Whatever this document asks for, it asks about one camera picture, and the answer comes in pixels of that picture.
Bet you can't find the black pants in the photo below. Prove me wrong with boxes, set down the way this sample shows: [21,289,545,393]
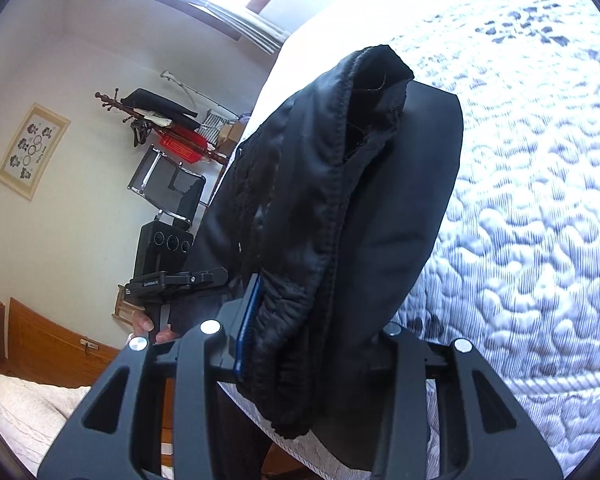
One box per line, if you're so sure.
[170,44,464,439]

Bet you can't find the left hand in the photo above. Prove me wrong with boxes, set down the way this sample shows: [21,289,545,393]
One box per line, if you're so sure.
[127,311,181,344]

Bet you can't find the red basket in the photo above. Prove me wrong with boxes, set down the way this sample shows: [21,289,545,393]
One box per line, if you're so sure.
[157,128,210,164]

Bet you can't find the cardboard box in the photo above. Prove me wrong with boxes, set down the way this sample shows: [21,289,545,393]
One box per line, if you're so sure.
[215,122,245,157]

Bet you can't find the wooden coat rack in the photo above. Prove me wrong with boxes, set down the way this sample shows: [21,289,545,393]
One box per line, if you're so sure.
[94,88,228,167]

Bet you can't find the grey quilted bedspread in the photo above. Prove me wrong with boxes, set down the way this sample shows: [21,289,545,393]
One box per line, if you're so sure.
[219,0,600,480]

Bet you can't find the metal frame chair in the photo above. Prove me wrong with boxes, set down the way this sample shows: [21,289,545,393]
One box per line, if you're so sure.
[127,145,207,226]

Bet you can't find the framed wall picture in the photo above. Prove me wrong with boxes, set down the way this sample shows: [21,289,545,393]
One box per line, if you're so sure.
[0,103,71,200]

